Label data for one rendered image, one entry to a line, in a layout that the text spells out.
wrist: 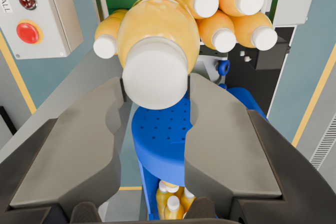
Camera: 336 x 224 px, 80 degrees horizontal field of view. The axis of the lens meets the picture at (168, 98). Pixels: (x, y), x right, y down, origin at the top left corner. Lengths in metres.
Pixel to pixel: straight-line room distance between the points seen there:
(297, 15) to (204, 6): 0.40
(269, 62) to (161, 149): 0.34
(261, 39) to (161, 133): 0.26
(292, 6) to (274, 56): 0.19
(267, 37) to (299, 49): 1.44
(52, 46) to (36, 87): 1.58
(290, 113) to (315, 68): 0.46
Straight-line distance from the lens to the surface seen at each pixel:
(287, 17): 0.71
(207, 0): 0.37
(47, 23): 0.43
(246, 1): 0.38
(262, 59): 0.56
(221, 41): 0.39
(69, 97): 0.99
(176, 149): 0.41
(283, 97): 2.03
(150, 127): 0.46
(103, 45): 0.40
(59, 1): 0.45
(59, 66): 1.81
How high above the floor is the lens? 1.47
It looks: 57 degrees down
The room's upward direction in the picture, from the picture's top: 179 degrees clockwise
